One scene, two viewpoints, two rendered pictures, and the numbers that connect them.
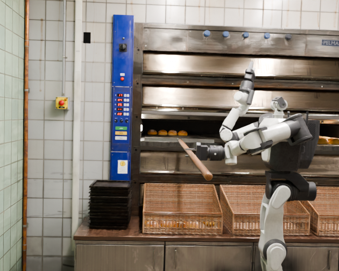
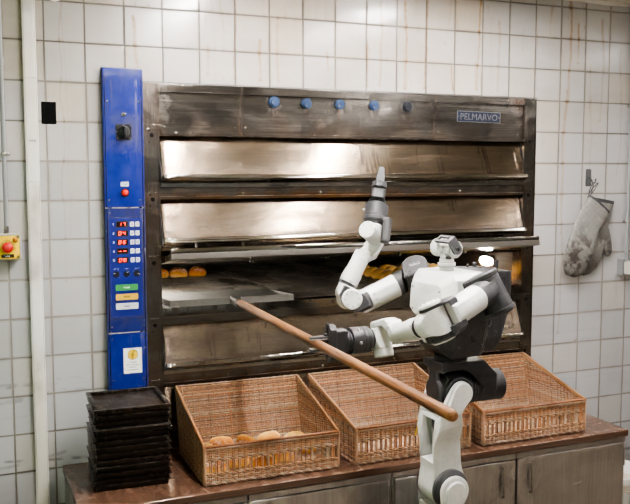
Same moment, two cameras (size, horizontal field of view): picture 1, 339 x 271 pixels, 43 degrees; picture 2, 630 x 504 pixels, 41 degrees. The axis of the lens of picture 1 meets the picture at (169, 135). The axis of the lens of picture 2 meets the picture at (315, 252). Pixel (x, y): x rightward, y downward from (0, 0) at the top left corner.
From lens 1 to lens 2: 88 cm
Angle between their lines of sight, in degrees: 20
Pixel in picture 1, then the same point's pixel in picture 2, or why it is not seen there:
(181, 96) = (233, 219)
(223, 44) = (302, 121)
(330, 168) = not seen: hidden behind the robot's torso
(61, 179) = (9, 397)
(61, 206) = (12, 450)
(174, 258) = not seen: outside the picture
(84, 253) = not seen: outside the picture
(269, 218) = (442, 437)
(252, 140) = (437, 321)
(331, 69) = (473, 160)
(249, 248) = (386, 484)
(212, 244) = (327, 487)
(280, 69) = (397, 163)
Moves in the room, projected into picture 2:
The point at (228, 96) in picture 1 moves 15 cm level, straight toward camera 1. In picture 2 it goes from (315, 215) to (322, 216)
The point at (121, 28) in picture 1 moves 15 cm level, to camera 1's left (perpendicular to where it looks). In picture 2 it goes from (119, 95) to (80, 94)
